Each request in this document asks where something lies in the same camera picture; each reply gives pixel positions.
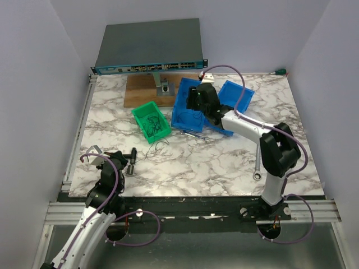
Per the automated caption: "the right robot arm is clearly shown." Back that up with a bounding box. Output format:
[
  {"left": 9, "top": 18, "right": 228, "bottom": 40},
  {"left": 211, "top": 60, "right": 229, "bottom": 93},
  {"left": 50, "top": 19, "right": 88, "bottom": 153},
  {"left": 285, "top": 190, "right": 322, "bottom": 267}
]
[{"left": 186, "top": 83, "right": 301, "bottom": 220}]

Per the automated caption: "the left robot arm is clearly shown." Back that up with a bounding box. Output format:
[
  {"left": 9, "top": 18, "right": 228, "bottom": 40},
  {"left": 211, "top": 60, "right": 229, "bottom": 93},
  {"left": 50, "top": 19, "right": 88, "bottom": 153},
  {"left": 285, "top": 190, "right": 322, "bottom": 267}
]
[{"left": 41, "top": 151, "right": 128, "bottom": 268}]

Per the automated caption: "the small dark metal socket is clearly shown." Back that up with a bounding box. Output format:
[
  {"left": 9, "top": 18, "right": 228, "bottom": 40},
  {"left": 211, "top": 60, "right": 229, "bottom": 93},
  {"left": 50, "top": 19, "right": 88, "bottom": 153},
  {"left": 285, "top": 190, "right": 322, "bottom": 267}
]
[{"left": 126, "top": 164, "right": 134, "bottom": 175}]

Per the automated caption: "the left blue plastic bin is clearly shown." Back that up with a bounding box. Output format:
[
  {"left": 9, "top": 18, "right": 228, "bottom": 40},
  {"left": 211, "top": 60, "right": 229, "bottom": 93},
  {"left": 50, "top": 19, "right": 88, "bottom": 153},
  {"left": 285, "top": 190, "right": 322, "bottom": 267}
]
[{"left": 171, "top": 78, "right": 205, "bottom": 133}]

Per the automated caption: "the blue plastic bin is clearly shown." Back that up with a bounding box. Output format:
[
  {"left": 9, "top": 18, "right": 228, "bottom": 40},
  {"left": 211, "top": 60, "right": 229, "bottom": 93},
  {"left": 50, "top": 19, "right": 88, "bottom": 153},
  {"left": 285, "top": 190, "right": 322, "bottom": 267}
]
[
  {"left": 171, "top": 78, "right": 205, "bottom": 133},
  {"left": 204, "top": 80, "right": 255, "bottom": 136}
]

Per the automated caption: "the right blue plastic bin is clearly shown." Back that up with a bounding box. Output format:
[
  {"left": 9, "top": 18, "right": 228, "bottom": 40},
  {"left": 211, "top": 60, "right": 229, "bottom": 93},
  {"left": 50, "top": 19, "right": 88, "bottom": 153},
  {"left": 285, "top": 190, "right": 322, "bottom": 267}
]
[{"left": 204, "top": 80, "right": 255, "bottom": 136}]

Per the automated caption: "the black T-shaped tool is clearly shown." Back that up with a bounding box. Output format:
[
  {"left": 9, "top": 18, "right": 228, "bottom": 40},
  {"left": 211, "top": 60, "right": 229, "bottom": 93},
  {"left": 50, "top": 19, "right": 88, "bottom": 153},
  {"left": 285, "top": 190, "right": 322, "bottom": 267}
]
[{"left": 123, "top": 147, "right": 137, "bottom": 165}]

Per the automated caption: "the chrome combination wrench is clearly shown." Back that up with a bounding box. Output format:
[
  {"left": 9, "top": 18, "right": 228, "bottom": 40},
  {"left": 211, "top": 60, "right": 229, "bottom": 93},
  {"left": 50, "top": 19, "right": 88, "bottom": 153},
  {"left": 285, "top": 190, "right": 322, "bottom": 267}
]
[{"left": 180, "top": 130, "right": 207, "bottom": 143}]

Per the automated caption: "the green plastic bin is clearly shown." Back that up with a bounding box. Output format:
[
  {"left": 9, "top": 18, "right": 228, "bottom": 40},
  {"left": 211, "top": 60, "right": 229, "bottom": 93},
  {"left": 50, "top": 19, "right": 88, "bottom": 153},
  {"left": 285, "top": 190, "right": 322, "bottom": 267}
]
[{"left": 132, "top": 101, "right": 171, "bottom": 144}]

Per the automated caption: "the wooden base board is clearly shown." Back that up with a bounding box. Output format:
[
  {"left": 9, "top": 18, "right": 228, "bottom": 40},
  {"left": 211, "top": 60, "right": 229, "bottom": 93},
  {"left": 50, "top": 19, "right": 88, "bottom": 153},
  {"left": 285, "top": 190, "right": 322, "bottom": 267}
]
[{"left": 123, "top": 73, "right": 199, "bottom": 108}]

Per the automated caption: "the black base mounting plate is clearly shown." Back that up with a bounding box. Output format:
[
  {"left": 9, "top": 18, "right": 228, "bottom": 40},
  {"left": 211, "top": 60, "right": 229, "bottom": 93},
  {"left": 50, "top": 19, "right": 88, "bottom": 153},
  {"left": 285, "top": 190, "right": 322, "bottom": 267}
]
[{"left": 57, "top": 192, "right": 292, "bottom": 234}]

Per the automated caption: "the grey ratchet wrench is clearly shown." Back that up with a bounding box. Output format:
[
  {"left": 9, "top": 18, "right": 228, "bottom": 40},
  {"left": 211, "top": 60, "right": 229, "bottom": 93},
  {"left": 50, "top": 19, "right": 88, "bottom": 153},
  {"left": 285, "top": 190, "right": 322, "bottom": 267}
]
[{"left": 252, "top": 144, "right": 262, "bottom": 181}]

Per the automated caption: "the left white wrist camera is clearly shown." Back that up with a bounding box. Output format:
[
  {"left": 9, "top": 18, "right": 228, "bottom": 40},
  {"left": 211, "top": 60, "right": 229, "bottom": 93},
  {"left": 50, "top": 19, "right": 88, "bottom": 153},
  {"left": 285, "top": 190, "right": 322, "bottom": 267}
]
[{"left": 86, "top": 145, "right": 105, "bottom": 166}]

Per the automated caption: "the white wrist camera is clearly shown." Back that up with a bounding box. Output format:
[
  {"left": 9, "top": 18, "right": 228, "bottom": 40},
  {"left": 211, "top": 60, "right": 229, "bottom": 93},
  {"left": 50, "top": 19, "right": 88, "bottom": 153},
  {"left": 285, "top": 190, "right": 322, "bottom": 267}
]
[
  {"left": 86, "top": 145, "right": 105, "bottom": 166},
  {"left": 199, "top": 72, "right": 215, "bottom": 85}
]

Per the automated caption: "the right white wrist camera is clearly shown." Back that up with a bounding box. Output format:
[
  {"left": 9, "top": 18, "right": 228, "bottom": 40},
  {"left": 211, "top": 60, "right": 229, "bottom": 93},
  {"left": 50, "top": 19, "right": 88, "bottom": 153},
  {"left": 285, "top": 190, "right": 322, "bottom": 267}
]
[{"left": 199, "top": 72, "right": 215, "bottom": 85}]

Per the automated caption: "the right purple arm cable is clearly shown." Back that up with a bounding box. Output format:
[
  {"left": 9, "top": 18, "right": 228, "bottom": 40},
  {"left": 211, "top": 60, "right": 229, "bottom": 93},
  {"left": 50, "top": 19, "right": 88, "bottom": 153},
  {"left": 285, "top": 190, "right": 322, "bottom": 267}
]
[{"left": 199, "top": 64, "right": 315, "bottom": 244}]

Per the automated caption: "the grey metal stand bracket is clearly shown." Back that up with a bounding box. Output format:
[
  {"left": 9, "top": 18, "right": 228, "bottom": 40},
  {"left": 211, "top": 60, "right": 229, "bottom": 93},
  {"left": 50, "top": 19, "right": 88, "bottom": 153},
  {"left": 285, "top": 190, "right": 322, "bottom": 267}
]
[{"left": 152, "top": 72, "right": 175, "bottom": 97}]

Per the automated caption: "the aluminium side rail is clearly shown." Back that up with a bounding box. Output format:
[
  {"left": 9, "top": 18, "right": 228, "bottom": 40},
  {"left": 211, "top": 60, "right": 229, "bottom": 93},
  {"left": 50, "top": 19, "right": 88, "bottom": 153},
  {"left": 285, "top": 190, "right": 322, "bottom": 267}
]
[{"left": 61, "top": 75, "right": 97, "bottom": 192}]

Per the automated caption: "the grey network switch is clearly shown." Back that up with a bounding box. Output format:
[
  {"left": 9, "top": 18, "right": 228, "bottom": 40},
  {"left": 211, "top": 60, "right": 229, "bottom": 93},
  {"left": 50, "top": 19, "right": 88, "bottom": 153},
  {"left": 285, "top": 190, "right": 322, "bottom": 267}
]
[{"left": 91, "top": 18, "right": 208, "bottom": 76}]

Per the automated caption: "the green handled screwdriver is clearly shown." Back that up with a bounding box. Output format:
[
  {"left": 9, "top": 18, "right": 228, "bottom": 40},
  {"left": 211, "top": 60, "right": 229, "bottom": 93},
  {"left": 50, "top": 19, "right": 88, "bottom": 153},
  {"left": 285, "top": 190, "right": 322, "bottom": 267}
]
[{"left": 270, "top": 68, "right": 288, "bottom": 76}]

